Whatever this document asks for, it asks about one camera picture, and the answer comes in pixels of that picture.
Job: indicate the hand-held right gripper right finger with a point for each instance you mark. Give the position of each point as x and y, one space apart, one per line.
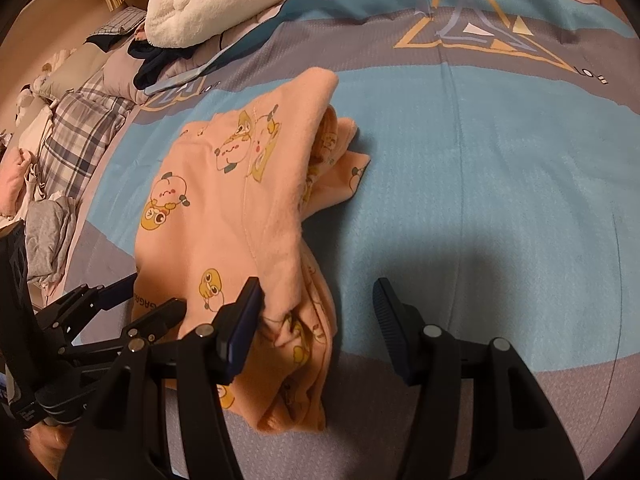
387 325

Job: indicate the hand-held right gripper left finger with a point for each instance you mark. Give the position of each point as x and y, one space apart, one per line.
245 320

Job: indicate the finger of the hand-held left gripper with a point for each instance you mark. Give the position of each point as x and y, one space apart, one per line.
155 317
90 300

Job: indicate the pink cartoon print garment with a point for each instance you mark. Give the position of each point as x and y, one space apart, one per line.
220 200

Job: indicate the person's left hand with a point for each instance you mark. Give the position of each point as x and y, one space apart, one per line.
50 442

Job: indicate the grey crumpled cloth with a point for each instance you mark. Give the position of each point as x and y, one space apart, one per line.
47 240

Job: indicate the pink crumpled cloth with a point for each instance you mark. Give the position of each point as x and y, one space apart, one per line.
12 185

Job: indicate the plaid pillow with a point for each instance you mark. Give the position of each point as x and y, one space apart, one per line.
85 140

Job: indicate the blue grey printed bedsheet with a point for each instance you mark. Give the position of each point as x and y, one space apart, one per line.
475 185

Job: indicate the white crumpled cloth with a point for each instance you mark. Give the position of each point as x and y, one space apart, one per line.
32 120

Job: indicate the beige pillow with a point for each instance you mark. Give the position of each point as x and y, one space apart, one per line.
82 72

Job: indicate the dark navy cloth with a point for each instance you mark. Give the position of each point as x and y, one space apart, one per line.
160 60

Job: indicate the blue striped cloth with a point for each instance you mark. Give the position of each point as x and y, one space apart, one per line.
117 27

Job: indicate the white plush blanket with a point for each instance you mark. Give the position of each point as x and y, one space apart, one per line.
225 5

